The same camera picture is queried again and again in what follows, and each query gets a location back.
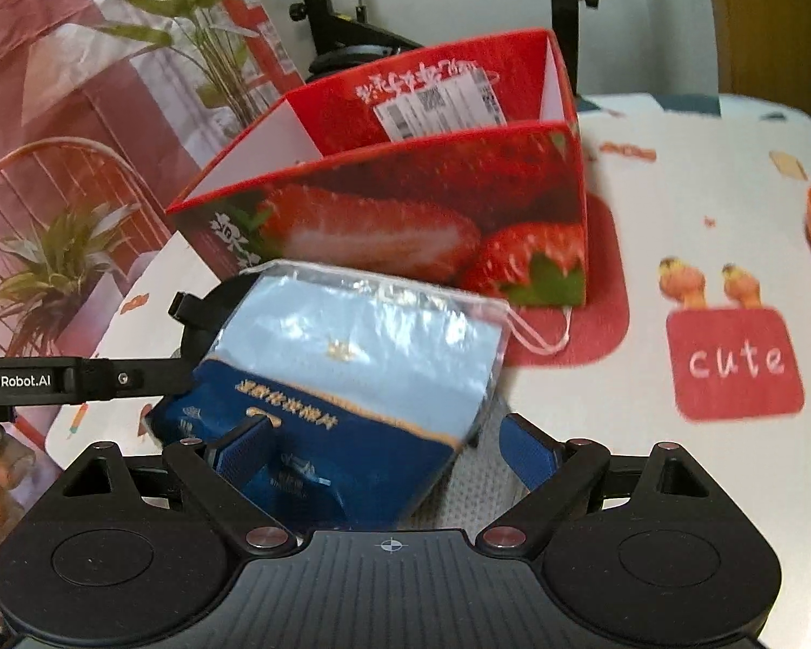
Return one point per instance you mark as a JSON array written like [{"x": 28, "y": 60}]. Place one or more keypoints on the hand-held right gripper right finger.
[{"x": 530, "y": 449}]

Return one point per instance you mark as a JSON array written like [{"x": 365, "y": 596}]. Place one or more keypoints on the printed plant backdrop cloth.
[{"x": 74, "y": 115}]

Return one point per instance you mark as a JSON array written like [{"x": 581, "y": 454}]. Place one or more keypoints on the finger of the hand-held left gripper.
[{"x": 142, "y": 378}]

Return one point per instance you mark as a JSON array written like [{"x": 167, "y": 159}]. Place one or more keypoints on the black exercise bike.
[{"x": 341, "y": 27}]

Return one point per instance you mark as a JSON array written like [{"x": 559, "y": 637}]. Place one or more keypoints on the printed cartoon tablecloth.
[{"x": 669, "y": 216}]

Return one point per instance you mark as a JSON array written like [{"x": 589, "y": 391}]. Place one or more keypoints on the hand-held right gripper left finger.
[{"x": 243, "y": 451}]

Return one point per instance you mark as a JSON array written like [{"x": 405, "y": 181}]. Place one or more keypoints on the grey knitted cloth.
[{"x": 476, "y": 487}]

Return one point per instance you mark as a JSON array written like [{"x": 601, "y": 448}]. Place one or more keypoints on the red strawberry print box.
[{"x": 392, "y": 216}]

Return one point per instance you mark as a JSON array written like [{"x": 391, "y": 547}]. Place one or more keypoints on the wooden door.
[{"x": 770, "y": 20}]

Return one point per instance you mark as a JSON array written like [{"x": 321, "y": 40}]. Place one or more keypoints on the person's left hand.
[{"x": 3, "y": 500}]

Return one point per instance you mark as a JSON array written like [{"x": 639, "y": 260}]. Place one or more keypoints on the blue cotton pad packet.
[{"x": 351, "y": 378}]

